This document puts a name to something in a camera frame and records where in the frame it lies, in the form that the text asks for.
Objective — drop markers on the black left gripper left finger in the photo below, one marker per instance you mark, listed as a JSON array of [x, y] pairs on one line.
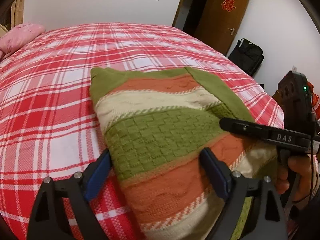
[[48, 219]]

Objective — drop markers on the stack of colourful items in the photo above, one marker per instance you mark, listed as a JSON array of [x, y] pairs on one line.
[[315, 101]]

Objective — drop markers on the pink floral pillow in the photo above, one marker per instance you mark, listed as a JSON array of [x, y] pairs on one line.
[[18, 37]]

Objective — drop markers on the green striped knit sweater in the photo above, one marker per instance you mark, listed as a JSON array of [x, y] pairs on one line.
[[155, 125]]

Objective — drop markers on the wooden bed headboard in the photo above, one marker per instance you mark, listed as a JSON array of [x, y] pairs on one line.
[[13, 16]]

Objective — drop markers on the black bag on floor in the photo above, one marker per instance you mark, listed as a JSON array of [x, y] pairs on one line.
[[247, 56]]

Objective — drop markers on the brown wooden door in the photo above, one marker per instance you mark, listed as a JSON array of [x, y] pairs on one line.
[[214, 22]]

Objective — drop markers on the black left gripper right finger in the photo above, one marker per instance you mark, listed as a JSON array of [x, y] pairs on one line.
[[265, 218]]

